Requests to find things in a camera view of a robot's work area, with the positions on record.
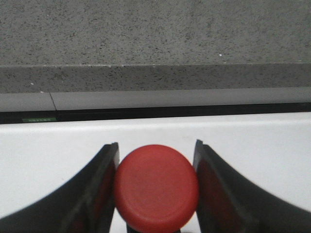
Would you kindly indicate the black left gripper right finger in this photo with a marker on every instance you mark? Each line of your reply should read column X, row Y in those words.
column 230, row 203

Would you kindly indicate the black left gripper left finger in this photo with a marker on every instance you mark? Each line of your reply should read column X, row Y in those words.
column 84, row 204

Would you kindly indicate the red mushroom push button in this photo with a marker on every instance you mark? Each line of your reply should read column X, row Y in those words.
column 156, row 189

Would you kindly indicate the grey stone counter ledge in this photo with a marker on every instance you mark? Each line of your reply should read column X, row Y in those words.
column 100, row 54

